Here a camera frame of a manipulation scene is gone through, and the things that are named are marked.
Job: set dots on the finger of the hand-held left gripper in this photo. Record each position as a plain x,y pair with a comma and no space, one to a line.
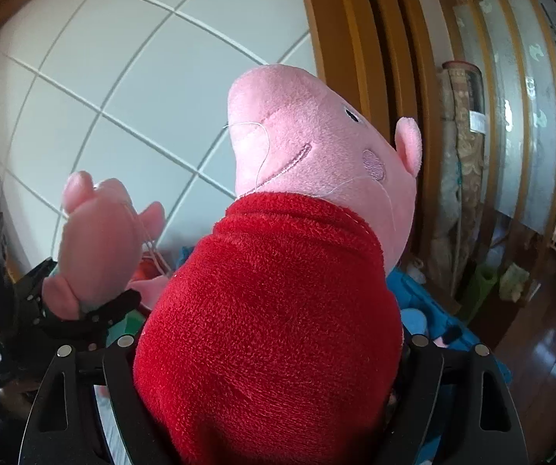
108,315
33,283

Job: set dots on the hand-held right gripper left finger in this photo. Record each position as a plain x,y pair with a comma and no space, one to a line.
113,378

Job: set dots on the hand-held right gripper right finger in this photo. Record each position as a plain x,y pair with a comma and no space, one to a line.
452,397

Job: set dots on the pink pig plush toy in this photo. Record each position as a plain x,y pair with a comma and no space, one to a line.
268,300

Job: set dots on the green rolled mat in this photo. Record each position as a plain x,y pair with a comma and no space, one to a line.
479,290

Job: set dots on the pale green bag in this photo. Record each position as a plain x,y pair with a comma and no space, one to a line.
514,282

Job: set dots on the white crumpled bag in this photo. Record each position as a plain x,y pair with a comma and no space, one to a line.
416,271

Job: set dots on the rolled patterned carpet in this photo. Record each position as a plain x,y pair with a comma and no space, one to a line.
462,155

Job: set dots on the wooden frosted glass partition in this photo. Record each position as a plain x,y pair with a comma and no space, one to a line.
345,58

